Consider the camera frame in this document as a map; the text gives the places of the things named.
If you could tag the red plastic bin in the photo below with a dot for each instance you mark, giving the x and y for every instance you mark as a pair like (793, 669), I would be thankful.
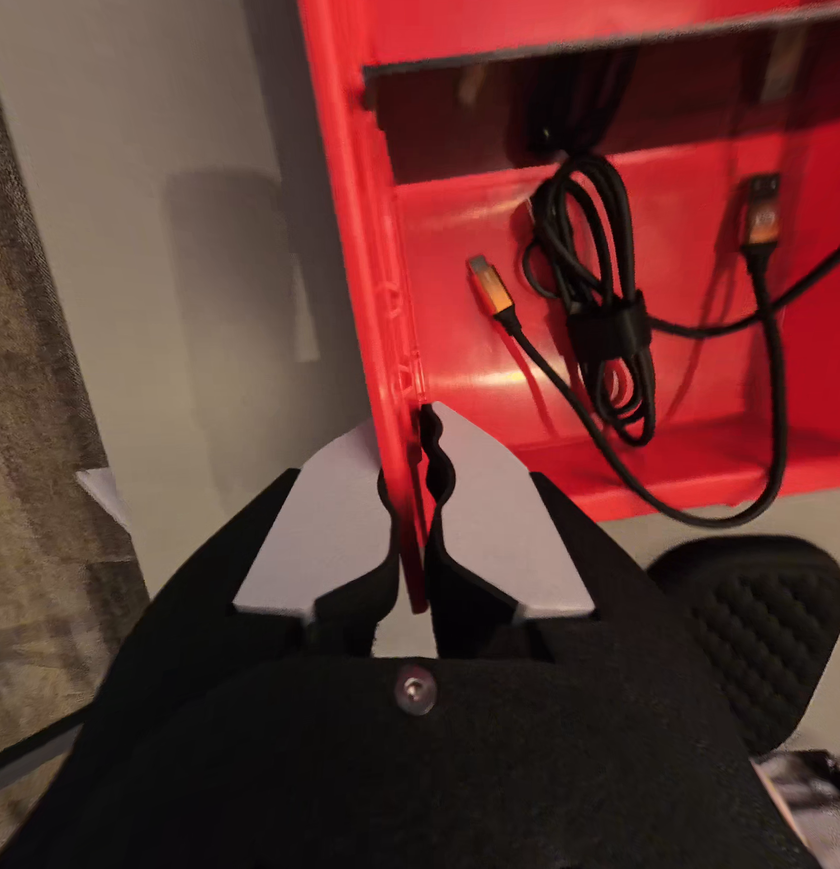
(460, 339)

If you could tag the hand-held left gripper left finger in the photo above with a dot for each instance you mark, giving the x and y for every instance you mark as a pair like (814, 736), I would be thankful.
(318, 523)

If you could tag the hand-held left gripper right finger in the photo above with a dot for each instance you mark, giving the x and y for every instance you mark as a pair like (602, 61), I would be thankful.
(508, 536)

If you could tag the black padded chair seat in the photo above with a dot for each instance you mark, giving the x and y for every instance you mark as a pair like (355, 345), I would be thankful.
(752, 631)

